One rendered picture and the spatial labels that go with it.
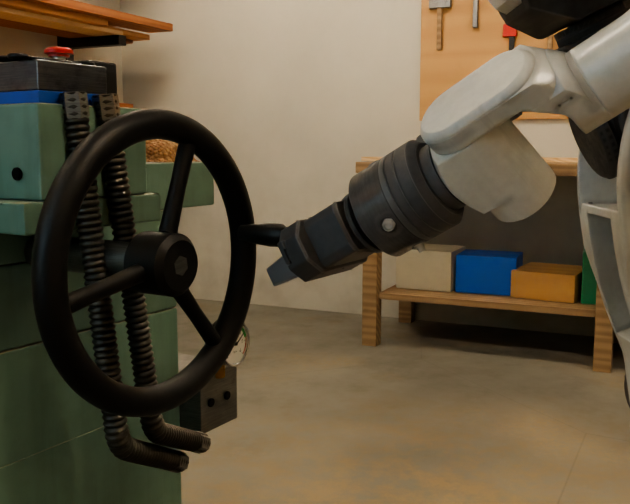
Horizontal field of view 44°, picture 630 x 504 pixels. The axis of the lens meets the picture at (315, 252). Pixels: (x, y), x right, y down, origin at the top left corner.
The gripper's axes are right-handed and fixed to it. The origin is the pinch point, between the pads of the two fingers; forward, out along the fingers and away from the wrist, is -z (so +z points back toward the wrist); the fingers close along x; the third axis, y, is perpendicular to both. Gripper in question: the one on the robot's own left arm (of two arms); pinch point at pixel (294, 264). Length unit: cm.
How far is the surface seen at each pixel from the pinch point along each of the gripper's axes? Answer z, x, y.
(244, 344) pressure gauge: -23.8, 16.8, -3.1
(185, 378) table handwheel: -11.4, -9.1, -5.8
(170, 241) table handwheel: -3.1, -12.5, 5.6
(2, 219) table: -13.6, -20.4, 14.0
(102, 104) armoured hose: -4.8, -11.3, 21.3
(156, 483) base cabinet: -37.4, 5.4, -14.6
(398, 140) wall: -111, 310, 82
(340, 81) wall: -123, 306, 126
